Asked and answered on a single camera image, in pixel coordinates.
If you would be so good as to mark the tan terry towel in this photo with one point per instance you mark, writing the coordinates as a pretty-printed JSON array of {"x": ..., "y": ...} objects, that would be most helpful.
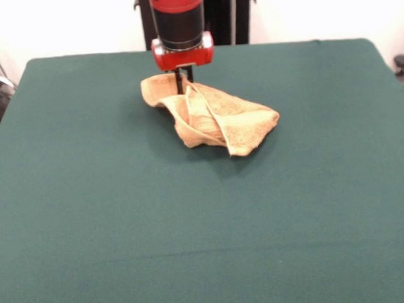
[{"x": 241, "y": 121}]

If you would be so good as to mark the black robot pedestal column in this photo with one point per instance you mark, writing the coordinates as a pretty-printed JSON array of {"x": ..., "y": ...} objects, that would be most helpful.
[{"x": 221, "y": 16}]

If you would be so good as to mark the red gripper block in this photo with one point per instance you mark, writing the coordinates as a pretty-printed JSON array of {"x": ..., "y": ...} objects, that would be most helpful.
[{"x": 182, "y": 60}]

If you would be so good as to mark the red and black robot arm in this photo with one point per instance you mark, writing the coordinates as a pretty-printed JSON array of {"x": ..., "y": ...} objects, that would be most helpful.
[{"x": 180, "y": 25}]

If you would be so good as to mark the dark green tablecloth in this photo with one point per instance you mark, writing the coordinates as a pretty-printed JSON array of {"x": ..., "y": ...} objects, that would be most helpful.
[{"x": 123, "y": 214}]

